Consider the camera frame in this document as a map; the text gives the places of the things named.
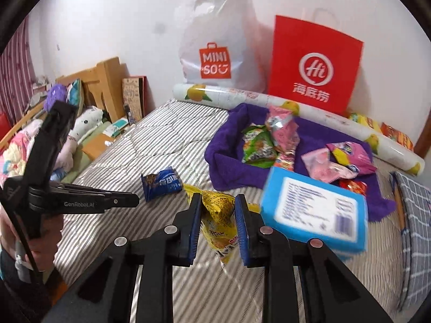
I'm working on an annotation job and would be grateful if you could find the magenta snack packet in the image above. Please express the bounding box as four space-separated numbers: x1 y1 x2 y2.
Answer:
326 141 378 175

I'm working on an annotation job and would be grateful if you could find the teal floral pillow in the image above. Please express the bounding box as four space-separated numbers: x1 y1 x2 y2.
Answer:
65 79 85 108

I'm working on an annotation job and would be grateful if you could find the orange snack bag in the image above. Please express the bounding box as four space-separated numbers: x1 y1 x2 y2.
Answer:
380 123 415 152

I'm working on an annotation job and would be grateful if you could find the yellow snack bag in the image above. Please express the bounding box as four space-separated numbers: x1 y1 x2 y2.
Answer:
348 113 383 133

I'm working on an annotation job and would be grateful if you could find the green snack packet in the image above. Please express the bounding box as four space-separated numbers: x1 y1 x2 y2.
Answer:
242 124 278 169

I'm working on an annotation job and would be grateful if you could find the purple towel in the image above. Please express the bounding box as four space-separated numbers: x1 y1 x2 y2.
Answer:
204 103 396 223

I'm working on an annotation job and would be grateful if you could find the blue tissue pack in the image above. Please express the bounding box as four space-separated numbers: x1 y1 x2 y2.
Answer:
259 166 368 261

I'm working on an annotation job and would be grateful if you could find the white dotted pillow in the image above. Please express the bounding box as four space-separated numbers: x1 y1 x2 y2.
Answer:
69 106 105 142

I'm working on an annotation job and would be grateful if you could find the pink bedding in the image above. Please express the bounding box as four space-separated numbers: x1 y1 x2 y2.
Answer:
0 121 73 189

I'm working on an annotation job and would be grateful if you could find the light pink snack packet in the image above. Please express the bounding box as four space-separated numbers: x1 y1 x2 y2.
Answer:
301 147 332 180

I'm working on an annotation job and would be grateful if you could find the red paper shopping bag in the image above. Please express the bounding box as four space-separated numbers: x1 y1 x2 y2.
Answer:
267 7 365 115

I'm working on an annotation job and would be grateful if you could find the grey checkered cloth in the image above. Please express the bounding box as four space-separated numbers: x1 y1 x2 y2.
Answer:
391 171 431 312

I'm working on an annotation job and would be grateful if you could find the light wooden bed headboard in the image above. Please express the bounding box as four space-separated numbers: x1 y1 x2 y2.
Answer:
0 57 130 149

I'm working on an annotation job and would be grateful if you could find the pink silver-banded snack packet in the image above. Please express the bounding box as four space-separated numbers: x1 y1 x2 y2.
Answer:
264 105 301 172

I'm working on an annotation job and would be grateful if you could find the brown wooden door frame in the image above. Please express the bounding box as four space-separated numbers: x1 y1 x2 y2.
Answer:
413 131 431 160

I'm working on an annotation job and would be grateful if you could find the purple plush toy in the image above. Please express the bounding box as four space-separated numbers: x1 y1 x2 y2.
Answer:
45 83 68 108

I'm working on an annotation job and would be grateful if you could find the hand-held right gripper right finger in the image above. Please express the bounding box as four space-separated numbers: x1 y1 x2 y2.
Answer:
235 193 393 323

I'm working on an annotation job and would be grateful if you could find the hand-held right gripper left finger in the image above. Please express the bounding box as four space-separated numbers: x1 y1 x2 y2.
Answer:
44 193 203 323

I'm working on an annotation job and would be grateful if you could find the brown flat board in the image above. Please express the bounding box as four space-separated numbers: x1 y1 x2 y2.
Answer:
392 183 406 229

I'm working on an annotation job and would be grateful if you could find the teal small box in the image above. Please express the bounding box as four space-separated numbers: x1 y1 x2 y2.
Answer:
108 116 130 138

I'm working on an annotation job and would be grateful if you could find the person's left hand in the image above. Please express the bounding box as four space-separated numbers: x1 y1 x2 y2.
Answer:
0 209 64 273

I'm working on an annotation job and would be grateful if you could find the brown cardboard box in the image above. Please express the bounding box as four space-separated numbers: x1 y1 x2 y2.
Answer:
82 131 113 160

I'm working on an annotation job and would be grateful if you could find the small red snack packet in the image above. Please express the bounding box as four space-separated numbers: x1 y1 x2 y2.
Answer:
338 179 367 196

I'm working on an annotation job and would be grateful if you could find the yellow snack packet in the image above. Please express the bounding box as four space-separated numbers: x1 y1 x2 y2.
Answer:
183 184 261 265

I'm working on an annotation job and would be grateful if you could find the lemon print paper roll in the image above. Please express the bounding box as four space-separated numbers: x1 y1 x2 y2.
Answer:
172 83 422 176

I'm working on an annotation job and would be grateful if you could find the pink striped curtain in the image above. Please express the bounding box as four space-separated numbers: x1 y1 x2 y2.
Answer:
0 23 39 127

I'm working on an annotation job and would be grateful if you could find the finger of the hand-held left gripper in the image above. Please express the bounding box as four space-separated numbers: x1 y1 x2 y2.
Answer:
57 182 140 210

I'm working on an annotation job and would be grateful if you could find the brown patterned flat box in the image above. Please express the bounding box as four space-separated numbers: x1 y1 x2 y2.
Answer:
121 76 148 123

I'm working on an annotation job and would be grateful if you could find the blue snack packet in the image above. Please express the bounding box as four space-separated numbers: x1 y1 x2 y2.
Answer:
141 167 183 202

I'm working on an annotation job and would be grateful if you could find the white plastic shopping bag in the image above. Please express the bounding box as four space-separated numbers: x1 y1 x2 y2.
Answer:
175 0 270 90

